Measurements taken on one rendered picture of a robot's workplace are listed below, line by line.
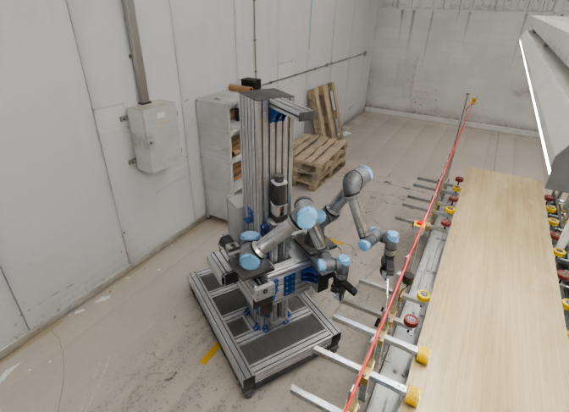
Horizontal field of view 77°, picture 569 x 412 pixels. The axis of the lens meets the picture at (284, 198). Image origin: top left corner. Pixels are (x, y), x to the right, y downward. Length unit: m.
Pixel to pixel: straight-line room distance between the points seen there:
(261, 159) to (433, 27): 7.70
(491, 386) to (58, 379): 2.88
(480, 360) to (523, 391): 0.21
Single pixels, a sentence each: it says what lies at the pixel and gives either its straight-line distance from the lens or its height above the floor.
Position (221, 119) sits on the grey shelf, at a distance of 4.04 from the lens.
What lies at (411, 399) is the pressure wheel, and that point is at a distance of 1.93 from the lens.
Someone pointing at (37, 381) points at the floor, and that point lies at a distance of 3.51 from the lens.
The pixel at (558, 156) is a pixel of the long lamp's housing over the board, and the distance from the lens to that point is 0.56.
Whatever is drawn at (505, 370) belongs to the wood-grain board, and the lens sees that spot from 2.29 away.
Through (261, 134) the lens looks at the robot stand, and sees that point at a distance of 2.11.
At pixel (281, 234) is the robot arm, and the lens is 1.99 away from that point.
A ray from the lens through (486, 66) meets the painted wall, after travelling 9.43.
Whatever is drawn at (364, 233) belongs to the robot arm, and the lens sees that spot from 2.22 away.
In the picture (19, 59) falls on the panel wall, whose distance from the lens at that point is 3.15.
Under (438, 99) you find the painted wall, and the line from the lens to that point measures 9.62.
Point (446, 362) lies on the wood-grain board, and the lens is 2.19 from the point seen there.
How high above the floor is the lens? 2.51
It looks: 29 degrees down
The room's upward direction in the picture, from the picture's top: 1 degrees clockwise
